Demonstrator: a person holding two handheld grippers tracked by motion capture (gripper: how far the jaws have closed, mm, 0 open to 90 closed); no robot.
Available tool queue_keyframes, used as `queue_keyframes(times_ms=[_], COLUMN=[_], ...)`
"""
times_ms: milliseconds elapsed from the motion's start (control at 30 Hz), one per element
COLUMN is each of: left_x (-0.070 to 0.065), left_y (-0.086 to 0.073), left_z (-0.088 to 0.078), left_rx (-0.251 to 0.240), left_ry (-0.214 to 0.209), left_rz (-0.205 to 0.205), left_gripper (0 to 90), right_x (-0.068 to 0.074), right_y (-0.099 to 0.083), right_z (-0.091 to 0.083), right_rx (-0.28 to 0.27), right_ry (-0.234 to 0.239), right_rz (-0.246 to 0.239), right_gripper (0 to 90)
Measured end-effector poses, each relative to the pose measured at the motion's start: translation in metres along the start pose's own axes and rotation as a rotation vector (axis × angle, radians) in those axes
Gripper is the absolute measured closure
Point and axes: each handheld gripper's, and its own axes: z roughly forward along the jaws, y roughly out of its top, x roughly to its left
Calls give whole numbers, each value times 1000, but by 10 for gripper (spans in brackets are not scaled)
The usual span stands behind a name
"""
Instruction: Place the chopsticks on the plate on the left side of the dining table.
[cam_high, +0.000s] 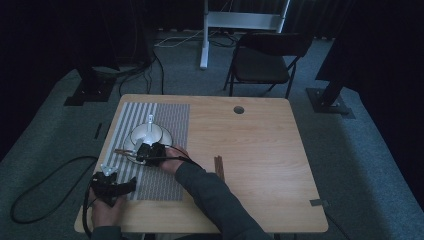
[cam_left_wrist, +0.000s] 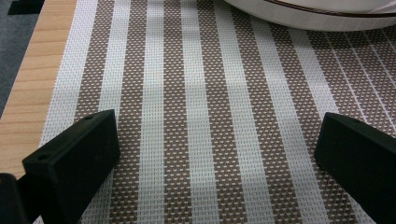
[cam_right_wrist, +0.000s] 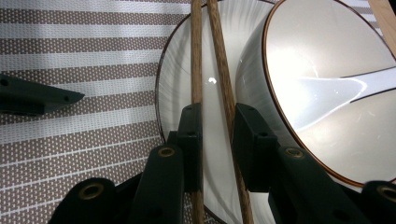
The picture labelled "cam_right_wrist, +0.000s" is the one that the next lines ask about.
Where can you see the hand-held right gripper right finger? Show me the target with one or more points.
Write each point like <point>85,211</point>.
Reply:
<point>252,149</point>

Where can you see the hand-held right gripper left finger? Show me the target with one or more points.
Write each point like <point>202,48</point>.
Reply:
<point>190,140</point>

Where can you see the white plate with brown rim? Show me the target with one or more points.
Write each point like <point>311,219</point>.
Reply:
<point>177,77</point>

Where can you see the brown wooden chopstick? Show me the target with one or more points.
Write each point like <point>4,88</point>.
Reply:
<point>196,56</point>
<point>221,62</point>

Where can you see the brown white striped woven placemat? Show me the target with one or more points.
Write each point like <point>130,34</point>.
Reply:
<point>77,59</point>

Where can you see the white ceramic spoon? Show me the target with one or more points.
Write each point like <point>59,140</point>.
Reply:
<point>327,96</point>

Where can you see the white bowl with brown rim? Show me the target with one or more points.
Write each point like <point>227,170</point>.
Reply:
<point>327,46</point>

